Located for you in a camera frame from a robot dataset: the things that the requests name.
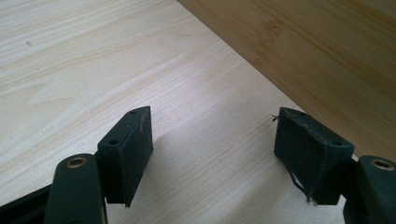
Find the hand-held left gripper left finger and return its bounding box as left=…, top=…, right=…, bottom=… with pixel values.
left=96, top=105, right=154, bottom=208

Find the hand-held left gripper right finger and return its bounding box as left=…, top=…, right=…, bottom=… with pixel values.
left=273, top=106, right=356, bottom=206

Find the bamboo box with window lid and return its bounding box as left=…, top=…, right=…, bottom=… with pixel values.
left=177, top=0, right=396, bottom=162

